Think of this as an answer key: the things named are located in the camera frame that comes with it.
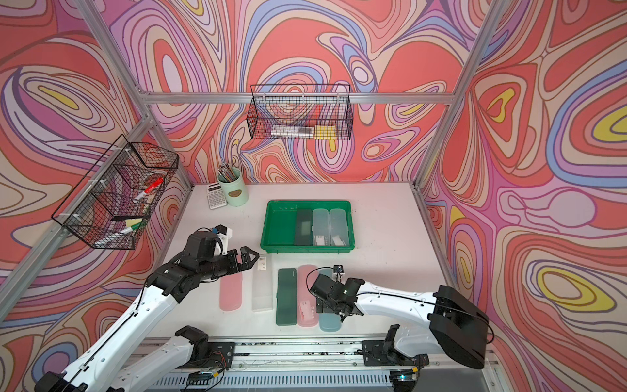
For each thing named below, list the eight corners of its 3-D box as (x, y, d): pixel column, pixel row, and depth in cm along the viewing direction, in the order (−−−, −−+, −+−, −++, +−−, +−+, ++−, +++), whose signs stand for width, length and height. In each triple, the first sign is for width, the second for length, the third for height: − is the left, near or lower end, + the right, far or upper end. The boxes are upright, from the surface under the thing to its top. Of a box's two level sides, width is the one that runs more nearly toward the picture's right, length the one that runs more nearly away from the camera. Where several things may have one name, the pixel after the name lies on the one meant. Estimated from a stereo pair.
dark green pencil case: (275, 326, 80) (274, 324, 78) (278, 271, 93) (277, 268, 91) (296, 325, 81) (296, 323, 79) (296, 270, 93) (296, 267, 91)
